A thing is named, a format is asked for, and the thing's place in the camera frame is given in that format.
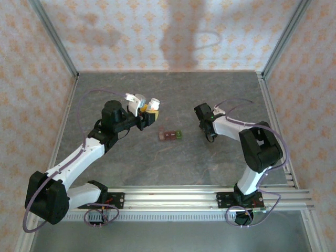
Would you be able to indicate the white pill bottle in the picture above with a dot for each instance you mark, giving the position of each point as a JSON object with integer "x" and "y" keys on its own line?
{"x": 150, "y": 106}

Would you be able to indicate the white ribbed bottle cap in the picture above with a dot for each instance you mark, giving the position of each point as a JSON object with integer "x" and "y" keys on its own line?
{"x": 156, "y": 101}

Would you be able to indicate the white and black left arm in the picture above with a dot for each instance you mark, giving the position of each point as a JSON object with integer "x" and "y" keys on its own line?
{"x": 78, "y": 157}

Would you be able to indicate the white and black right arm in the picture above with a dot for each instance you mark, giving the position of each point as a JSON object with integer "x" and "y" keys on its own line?
{"x": 231, "y": 130}

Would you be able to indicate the small green circuit board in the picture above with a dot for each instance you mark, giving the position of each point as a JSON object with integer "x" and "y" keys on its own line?
{"x": 260, "y": 210}

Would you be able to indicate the grey metal panel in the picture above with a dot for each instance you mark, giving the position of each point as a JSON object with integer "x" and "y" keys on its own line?
{"x": 170, "y": 239}

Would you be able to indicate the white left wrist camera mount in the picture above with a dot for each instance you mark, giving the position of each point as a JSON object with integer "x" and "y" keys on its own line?
{"x": 136, "y": 103}

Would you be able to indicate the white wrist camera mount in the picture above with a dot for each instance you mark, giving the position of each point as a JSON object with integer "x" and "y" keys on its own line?
{"x": 136, "y": 103}
{"x": 219, "y": 109}

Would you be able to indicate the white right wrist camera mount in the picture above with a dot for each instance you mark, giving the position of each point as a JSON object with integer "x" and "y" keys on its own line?
{"x": 219, "y": 109}

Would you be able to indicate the aluminium side rail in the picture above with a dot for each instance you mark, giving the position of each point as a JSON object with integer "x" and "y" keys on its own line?
{"x": 270, "y": 105}
{"x": 68, "y": 105}

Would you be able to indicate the aluminium base rail beam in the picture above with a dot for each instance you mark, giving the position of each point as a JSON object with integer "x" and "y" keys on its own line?
{"x": 170, "y": 199}

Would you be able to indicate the aluminium frame post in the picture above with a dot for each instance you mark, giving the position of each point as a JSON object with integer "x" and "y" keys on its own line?
{"x": 56, "y": 39}
{"x": 284, "y": 39}

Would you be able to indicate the aluminium frame leg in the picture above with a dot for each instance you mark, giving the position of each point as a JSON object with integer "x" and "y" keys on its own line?
{"x": 27, "y": 236}
{"x": 312, "y": 231}

